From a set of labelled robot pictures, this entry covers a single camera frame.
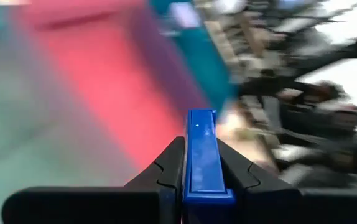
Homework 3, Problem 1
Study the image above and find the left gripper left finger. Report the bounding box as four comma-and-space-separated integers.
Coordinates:
1, 136, 186, 224

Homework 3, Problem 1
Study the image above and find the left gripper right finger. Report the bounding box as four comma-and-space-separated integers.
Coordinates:
217, 138, 357, 224

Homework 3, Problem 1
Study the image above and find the bright blue digital timer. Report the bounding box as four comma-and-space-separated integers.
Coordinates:
183, 108, 237, 224

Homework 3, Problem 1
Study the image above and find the white capped hourglass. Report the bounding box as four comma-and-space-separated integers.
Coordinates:
169, 2, 200, 29

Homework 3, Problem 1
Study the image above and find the pink plastic bin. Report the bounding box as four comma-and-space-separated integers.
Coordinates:
10, 0, 212, 175

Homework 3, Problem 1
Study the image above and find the teal plastic bin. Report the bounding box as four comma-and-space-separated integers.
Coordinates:
149, 0, 238, 113

